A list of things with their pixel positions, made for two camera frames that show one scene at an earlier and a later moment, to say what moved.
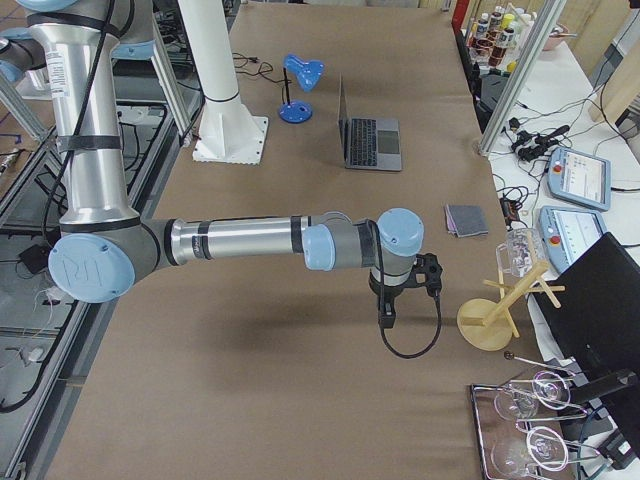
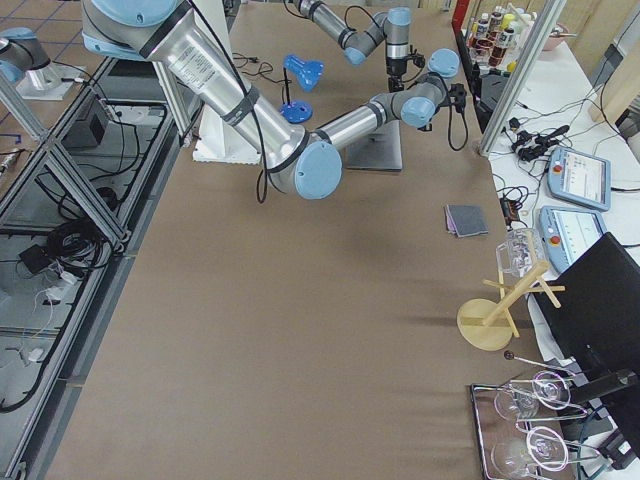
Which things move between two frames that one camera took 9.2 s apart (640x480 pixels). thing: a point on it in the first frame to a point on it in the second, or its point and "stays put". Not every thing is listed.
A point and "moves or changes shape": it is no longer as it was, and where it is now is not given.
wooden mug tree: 485,324 stays put
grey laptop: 368,143 moves or changes shape
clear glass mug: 520,253 stays put
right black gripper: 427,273 to 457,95
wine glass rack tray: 523,425 stays put
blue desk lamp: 305,73 stays put
